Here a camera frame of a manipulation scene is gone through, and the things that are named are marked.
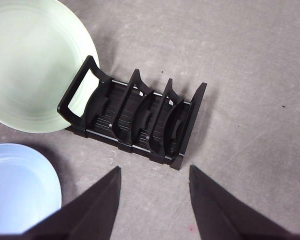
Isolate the black plate rack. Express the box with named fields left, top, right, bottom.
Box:
left=56, top=54, right=208, bottom=172

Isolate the green plate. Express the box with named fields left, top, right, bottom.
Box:
left=0, top=0, right=101, bottom=134

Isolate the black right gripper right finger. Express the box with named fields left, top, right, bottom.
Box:
left=188, top=164, right=300, bottom=240

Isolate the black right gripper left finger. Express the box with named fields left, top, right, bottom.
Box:
left=0, top=165, right=122, bottom=240

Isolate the blue plate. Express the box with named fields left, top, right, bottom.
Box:
left=0, top=143, right=63, bottom=235

